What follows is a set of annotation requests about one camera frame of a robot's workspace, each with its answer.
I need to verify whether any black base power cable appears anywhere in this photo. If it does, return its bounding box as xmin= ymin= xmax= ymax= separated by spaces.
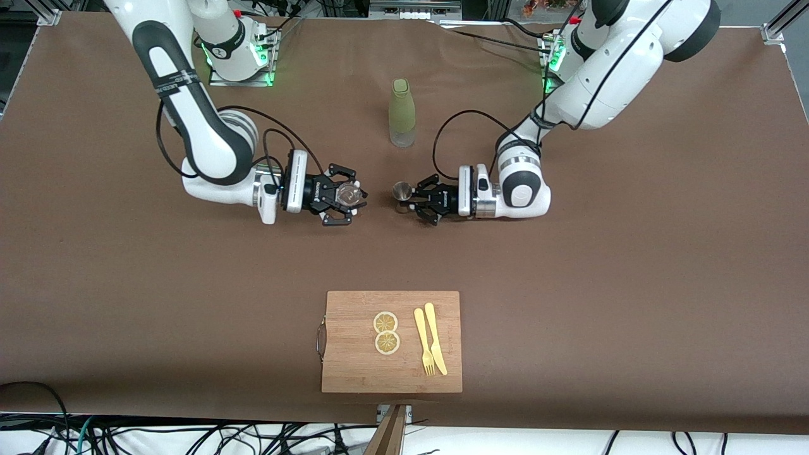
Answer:
xmin=436 ymin=19 xmax=560 ymax=59

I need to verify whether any orange plant decoration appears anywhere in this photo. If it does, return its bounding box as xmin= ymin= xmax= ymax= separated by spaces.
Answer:
xmin=523 ymin=0 xmax=582 ymax=16

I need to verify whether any yellow plastic fork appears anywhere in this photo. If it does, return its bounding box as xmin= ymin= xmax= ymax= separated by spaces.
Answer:
xmin=414 ymin=308 xmax=437 ymax=377

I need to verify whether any thick black looped cable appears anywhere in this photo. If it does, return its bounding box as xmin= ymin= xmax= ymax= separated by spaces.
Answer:
xmin=0 ymin=381 xmax=71 ymax=455

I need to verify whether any yellow plastic knife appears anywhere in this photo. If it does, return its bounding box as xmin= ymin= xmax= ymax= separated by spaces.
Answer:
xmin=424 ymin=303 xmax=448 ymax=376

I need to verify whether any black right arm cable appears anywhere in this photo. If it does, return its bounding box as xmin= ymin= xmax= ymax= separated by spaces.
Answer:
xmin=156 ymin=101 xmax=326 ymax=185

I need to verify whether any wooden post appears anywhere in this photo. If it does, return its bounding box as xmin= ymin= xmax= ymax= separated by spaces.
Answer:
xmin=363 ymin=406 xmax=408 ymax=455

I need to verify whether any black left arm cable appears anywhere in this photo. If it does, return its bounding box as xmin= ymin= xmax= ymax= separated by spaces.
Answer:
xmin=433 ymin=0 xmax=674 ymax=182

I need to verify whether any clear glass beaker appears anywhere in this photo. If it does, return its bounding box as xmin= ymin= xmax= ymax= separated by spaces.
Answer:
xmin=335 ymin=180 xmax=368 ymax=209

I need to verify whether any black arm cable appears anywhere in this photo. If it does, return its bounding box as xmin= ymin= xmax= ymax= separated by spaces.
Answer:
xmin=156 ymin=101 xmax=326 ymax=185
xmin=433 ymin=0 xmax=674 ymax=182

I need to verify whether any wooden cutting board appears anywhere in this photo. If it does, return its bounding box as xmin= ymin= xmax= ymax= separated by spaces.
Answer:
xmin=316 ymin=291 xmax=463 ymax=394

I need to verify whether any grey metal box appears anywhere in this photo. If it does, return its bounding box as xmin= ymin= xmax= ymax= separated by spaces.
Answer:
xmin=370 ymin=0 xmax=462 ymax=20

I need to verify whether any brown table cover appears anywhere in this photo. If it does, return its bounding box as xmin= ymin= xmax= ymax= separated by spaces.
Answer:
xmin=0 ymin=11 xmax=809 ymax=435

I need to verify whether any green sleeved glass bottle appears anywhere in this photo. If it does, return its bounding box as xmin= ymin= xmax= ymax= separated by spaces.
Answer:
xmin=388 ymin=78 xmax=417 ymax=149

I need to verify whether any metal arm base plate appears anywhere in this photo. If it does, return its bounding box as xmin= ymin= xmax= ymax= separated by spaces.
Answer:
xmin=538 ymin=35 xmax=569 ymax=94
xmin=209 ymin=28 xmax=280 ymax=87

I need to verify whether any teal cable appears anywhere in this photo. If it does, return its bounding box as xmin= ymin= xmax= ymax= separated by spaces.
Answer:
xmin=60 ymin=416 xmax=95 ymax=455

